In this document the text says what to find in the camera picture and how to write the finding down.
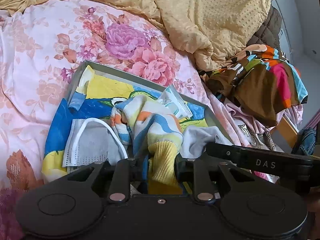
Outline white face mask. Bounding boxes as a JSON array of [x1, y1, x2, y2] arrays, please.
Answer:
[[62, 118, 128, 167]]

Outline grey face mask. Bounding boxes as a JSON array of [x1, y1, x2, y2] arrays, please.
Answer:
[[180, 126, 232, 159]]

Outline pink floral bedsheet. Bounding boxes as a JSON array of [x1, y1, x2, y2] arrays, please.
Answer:
[[0, 0, 251, 240]]

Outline blue jeans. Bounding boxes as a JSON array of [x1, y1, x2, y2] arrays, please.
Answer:
[[291, 127, 316, 156]]

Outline grey tray with frog picture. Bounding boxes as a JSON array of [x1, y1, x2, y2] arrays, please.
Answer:
[[42, 66, 232, 187]]

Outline beige dotted quilt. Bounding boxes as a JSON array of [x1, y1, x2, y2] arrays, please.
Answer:
[[1, 0, 271, 71]]

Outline striped colourful sock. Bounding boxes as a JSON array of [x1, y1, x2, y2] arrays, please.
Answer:
[[110, 94, 183, 194]]

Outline pink satin cloth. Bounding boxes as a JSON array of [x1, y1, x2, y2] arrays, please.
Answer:
[[204, 86, 303, 152]]

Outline cream baroque patterned cloth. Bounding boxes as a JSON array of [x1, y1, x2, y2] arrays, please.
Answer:
[[236, 121, 283, 152]]

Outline wooden bed frame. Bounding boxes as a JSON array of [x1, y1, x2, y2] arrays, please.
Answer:
[[270, 115, 299, 148]]

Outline brown quilted jacket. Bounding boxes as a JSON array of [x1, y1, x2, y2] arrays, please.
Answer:
[[247, 6, 282, 50]]

